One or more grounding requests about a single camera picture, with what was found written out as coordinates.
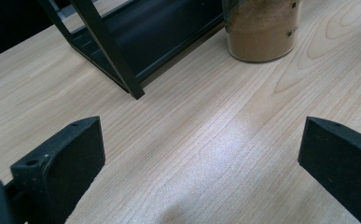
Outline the black metal two-tier rack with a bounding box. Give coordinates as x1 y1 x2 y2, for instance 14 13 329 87
36 0 228 101

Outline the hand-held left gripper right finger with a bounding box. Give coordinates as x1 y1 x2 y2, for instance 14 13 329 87
298 116 361 224

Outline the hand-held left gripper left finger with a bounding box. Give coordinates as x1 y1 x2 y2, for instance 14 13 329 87
10 116 106 224

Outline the white round lid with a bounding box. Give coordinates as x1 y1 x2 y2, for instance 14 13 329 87
221 0 303 63

